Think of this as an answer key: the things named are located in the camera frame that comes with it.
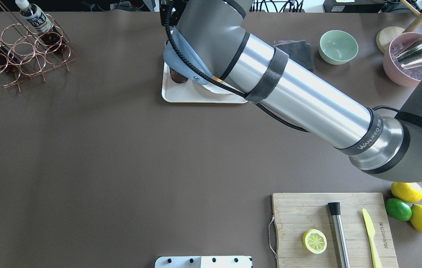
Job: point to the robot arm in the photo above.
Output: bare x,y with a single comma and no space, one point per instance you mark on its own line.
207,44

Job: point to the copper wire bottle rack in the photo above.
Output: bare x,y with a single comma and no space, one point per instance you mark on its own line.
28,57

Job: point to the lemon half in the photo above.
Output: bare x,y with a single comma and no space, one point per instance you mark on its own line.
315,241

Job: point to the metal ice scoop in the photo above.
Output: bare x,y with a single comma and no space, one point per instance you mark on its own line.
410,57

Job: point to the white round plate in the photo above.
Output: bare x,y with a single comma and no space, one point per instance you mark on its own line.
215,89

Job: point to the grey folded cloth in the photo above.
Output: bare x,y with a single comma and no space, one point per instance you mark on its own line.
298,51

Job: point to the yellow plastic knife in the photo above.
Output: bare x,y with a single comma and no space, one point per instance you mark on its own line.
371,234

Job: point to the tea bottle white cap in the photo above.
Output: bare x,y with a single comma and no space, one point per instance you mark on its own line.
176,77

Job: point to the steel muddler black tip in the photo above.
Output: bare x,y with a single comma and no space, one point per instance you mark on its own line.
335,212

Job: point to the pink bowl of ice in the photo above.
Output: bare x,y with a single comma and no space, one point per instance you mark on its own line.
406,78

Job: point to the green lime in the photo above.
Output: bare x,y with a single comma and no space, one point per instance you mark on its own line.
398,209

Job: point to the cream rectangular serving tray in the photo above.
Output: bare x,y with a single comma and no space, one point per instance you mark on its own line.
190,92

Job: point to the mint green bowl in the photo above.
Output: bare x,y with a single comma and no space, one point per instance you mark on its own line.
337,47

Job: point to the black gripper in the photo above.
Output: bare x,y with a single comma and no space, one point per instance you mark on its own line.
163,17

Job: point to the wooden glass stand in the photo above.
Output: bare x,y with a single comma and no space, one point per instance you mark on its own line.
386,35

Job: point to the whole lemon upper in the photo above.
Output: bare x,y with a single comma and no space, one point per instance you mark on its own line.
407,191

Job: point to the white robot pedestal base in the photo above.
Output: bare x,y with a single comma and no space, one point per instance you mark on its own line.
223,261

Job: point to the bamboo cutting board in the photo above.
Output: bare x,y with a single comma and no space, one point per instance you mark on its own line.
295,213

